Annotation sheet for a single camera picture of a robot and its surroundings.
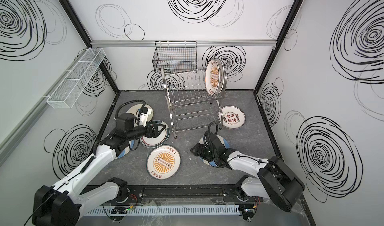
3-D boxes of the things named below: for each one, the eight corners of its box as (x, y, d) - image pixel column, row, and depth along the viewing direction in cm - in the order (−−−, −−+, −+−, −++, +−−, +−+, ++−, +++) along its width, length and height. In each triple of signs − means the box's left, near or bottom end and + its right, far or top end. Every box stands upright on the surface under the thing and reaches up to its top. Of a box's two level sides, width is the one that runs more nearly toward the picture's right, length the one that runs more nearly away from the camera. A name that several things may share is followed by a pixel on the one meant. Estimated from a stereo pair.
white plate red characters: (220, 128, 100) (220, 125, 97) (217, 108, 112) (218, 104, 109) (247, 128, 100) (248, 125, 97) (241, 108, 112) (243, 104, 109)
